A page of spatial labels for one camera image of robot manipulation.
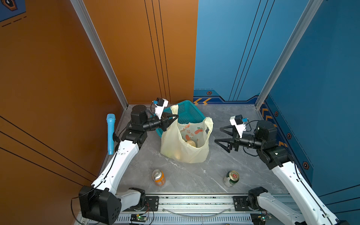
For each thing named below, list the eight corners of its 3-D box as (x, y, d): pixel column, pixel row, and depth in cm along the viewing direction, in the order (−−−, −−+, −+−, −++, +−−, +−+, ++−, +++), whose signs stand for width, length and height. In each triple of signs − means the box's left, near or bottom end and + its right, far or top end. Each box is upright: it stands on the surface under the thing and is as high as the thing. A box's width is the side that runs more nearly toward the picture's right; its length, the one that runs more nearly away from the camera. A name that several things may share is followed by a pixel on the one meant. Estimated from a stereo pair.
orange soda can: (155, 186, 81) (151, 180, 72) (156, 175, 85) (152, 168, 76) (165, 186, 81) (162, 180, 72) (166, 175, 85) (163, 168, 76)
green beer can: (224, 187, 81) (228, 181, 72) (222, 177, 84) (226, 170, 75) (234, 187, 81) (240, 181, 72) (232, 177, 84) (237, 170, 75)
